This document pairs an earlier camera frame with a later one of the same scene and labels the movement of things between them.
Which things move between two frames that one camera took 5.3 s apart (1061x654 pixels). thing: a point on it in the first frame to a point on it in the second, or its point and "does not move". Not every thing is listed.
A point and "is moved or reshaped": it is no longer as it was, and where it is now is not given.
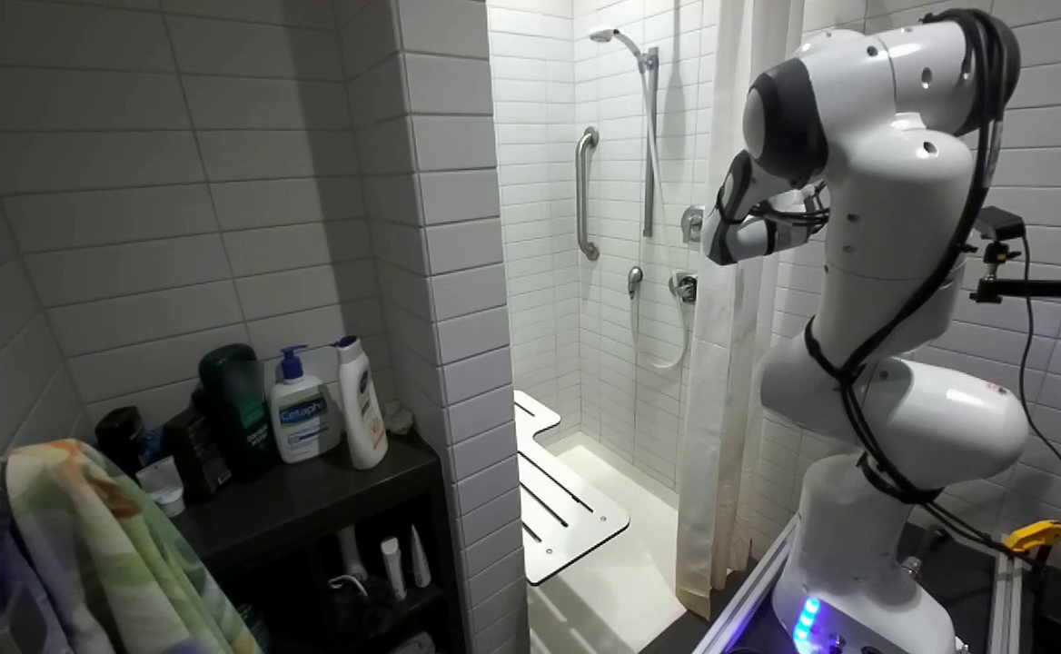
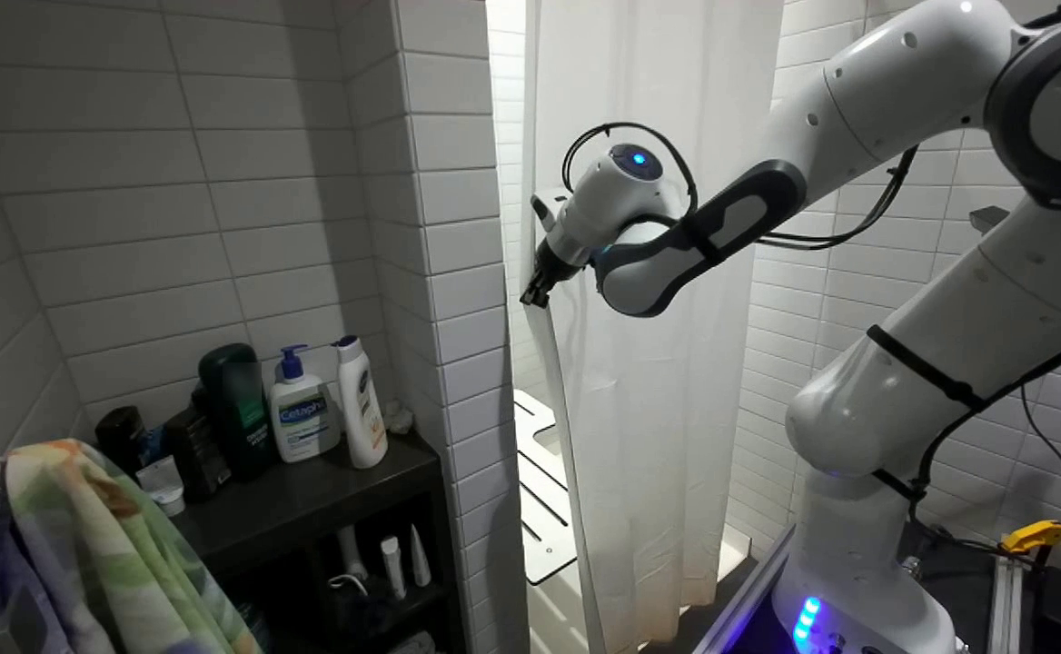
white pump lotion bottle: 299,411 does not move
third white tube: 351,551 does not move
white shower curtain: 740,476 is moved or reshaped
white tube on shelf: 390,551 does not move
